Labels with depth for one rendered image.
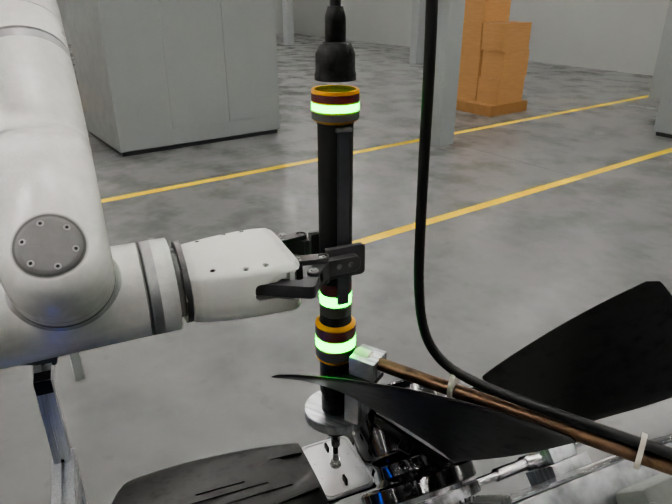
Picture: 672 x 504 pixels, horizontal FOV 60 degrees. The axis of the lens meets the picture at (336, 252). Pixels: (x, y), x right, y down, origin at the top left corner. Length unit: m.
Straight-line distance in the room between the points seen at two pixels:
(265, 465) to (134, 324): 0.30
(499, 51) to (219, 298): 8.32
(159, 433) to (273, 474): 1.94
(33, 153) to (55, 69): 0.16
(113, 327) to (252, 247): 0.14
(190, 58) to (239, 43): 0.62
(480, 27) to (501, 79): 0.78
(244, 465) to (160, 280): 0.32
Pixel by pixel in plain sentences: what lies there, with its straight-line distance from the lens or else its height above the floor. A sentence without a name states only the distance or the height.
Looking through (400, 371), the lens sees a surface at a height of 1.35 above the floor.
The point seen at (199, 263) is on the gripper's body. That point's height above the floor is 1.49.
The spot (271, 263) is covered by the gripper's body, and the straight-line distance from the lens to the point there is 0.51.
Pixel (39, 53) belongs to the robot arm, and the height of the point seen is 1.65.
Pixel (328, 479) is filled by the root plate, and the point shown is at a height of 1.18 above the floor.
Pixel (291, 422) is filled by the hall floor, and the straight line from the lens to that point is 2.61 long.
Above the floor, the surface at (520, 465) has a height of 1.10.
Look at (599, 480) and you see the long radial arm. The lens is 0.87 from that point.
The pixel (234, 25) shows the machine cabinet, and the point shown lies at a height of 1.29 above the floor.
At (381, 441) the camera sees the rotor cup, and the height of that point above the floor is 1.22.
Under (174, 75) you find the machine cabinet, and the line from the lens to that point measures 6.84.
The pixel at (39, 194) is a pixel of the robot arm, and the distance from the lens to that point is 0.46.
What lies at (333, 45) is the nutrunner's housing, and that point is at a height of 1.66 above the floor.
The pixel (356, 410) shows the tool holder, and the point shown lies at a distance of 0.65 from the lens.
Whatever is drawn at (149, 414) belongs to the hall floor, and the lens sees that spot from 2.76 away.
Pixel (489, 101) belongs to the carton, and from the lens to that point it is 8.87.
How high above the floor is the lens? 1.71
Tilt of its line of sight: 25 degrees down
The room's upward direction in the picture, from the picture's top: straight up
